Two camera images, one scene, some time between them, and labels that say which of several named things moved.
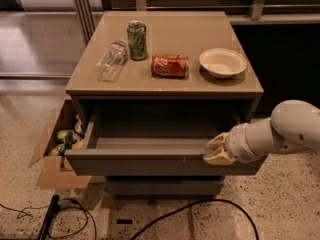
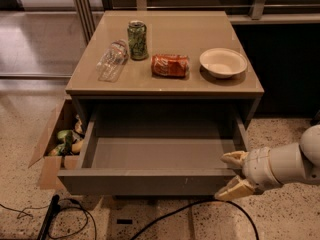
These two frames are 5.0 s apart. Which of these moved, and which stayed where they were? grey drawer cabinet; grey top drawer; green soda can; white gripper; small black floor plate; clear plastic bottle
Moved: grey top drawer; white gripper
Stayed: small black floor plate; green soda can; grey drawer cabinet; clear plastic bottle
